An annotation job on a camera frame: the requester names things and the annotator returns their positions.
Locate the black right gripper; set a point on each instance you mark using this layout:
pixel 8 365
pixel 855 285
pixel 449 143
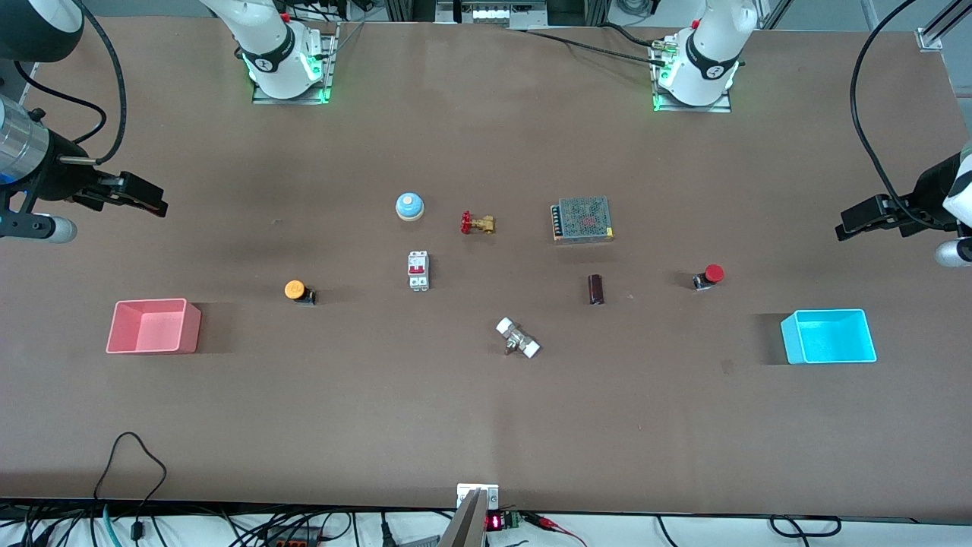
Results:
pixel 59 176

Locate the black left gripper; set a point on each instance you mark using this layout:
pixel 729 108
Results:
pixel 931 190

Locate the red push button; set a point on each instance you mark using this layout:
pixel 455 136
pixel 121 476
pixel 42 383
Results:
pixel 713 273

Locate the yellow push button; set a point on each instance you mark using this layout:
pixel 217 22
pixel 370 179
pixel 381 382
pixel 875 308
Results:
pixel 295 289

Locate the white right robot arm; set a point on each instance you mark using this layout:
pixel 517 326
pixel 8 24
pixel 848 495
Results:
pixel 269 45

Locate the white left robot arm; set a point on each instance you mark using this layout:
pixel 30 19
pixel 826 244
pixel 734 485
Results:
pixel 710 53

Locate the cyan plastic box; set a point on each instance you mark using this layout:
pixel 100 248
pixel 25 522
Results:
pixel 829 338

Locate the pink plastic box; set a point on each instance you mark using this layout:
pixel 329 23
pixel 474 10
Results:
pixel 152 327

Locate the blue call bell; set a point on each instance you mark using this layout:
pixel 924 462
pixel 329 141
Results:
pixel 409 207

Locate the white circuit breaker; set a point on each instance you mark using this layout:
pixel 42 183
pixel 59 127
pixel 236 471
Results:
pixel 418 270

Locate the dark brown cylindrical capacitor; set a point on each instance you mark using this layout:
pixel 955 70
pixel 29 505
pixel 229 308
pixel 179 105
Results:
pixel 596 289

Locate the metal mesh power supply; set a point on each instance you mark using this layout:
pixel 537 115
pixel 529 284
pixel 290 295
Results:
pixel 583 219

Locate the steel valve with white ends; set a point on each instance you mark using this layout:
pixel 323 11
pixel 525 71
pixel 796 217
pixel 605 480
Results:
pixel 519 339

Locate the red clip lead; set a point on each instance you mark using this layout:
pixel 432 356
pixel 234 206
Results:
pixel 554 524

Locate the red digit display module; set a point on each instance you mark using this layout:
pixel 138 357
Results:
pixel 501 521

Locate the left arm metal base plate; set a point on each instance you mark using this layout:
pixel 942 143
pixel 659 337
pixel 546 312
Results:
pixel 725 106

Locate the aluminium frame profile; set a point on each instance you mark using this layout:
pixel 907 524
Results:
pixel 935 29

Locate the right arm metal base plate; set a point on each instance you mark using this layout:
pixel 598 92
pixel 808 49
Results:
pixel 328 68

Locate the silver metal bracket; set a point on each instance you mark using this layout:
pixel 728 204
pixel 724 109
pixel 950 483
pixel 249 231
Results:
pixel 465 492

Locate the grey metal camera post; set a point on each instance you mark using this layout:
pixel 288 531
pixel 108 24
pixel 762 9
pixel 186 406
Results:
pixel 465 528

